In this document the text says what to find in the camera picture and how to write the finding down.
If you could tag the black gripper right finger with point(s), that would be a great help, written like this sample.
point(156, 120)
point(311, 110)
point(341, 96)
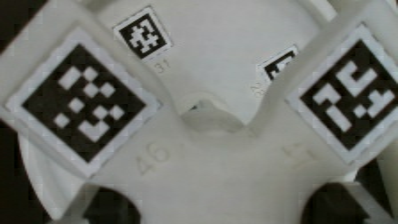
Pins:
point(346, 203)

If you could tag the white cross-shaped table base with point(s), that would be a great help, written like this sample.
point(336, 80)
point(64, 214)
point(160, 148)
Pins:
point(201, 173)

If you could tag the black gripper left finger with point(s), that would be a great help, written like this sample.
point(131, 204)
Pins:
point(99, 207)

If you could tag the white cylindrical table leg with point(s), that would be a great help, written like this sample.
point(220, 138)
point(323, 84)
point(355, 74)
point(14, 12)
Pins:
point(209, 120)

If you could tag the white round table top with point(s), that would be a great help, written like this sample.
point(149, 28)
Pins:
point(224, 40)

